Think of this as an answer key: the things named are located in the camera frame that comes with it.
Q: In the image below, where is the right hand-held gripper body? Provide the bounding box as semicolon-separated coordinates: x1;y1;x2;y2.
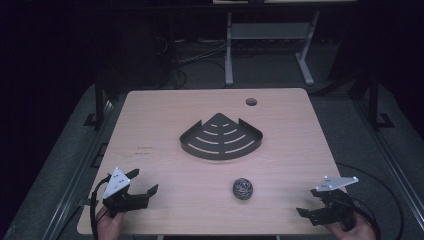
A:
307;175;360;232

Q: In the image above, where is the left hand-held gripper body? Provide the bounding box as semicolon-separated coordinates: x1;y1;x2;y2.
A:
101;166;150;219

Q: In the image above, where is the steel wool scouring ball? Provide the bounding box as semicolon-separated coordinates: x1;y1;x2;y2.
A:
232;177;254;201

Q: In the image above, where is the black metal corner shelf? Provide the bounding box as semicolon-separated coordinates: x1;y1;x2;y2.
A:
179;112;264;161

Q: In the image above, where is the person's left hand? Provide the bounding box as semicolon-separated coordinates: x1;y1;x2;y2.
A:
95;205;127;240

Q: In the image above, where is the person's right hand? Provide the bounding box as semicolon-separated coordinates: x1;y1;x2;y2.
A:
327;212;378;240

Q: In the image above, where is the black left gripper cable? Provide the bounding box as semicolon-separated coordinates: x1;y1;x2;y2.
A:
89;174;112;240

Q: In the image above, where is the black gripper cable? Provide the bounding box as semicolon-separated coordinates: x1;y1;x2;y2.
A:
89;174;112;240
334;161;405;240

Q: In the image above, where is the aluminium frame rail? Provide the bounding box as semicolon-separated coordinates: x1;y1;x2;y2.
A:
353;98;424;232
41;98;118;240

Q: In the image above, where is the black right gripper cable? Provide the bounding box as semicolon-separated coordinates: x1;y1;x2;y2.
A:
334;161;405;240

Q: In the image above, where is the black metal post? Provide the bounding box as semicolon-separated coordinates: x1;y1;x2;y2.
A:
82;74;107;130
367;71;395;132

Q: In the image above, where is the bundle of floor cables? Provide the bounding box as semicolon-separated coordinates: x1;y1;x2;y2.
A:
153;35;228;90

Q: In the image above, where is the grey metal desk frame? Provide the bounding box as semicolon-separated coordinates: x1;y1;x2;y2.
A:
224;9;321;87

